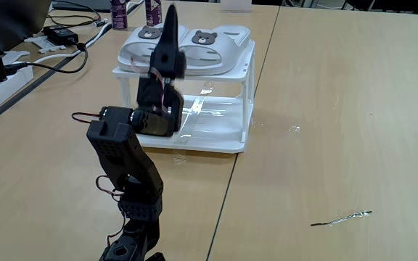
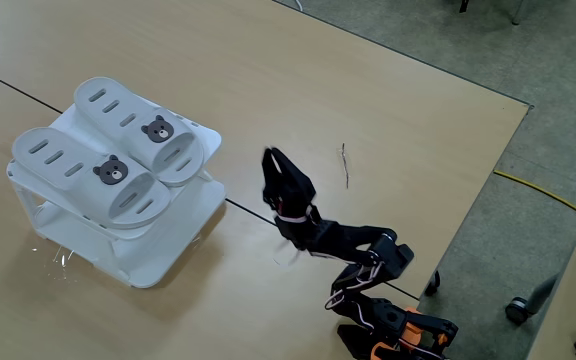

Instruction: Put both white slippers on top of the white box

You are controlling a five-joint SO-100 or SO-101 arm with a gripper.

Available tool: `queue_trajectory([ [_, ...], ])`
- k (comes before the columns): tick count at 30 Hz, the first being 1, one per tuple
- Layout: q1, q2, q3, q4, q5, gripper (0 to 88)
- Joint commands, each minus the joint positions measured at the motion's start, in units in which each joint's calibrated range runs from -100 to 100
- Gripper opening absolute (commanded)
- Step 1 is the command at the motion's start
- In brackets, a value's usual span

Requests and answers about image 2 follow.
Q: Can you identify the white bear slipper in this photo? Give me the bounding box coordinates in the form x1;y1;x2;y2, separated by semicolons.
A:
11;126;172;230
73;76;205;187

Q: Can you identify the white two-tier box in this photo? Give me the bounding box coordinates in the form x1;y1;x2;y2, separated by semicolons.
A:
6;102;228;290

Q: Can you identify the black caster wheel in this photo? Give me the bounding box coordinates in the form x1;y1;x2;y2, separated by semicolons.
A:
423;269;442;297

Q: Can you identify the grey caster wheel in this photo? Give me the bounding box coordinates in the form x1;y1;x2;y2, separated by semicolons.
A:
505;296;532;326

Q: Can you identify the grey metal leg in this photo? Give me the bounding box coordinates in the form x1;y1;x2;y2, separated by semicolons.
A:
511;0;527;26

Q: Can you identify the thin metal wire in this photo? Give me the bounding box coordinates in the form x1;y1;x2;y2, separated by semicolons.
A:
340;143;350;190

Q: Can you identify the yellow floor cable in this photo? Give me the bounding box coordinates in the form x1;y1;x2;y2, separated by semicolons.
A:
492;169;576;217

